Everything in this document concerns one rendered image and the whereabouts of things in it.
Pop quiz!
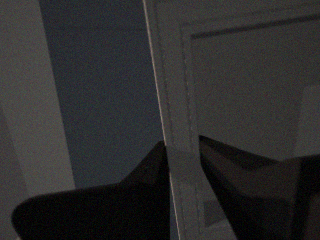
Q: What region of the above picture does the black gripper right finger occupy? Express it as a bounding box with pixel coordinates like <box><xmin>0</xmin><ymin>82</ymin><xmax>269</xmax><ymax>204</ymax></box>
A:
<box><xmin>199</xmin><ymin>135</ymin><xmax>320</xmax><ymax>240</ymax></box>

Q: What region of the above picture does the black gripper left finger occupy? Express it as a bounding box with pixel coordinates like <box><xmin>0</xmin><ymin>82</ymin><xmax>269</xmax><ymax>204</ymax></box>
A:
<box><xmin>11</xmin><ymin>141</ymin><xmax>170</xmax><ymax>240</ymax></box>

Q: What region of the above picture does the dark grey flat board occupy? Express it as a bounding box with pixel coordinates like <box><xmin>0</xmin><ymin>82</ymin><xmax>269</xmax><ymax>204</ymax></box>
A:
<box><xmin>39</xmin><ymin>0</ymin><xmax>164</xmax><ymax>189</ymax></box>

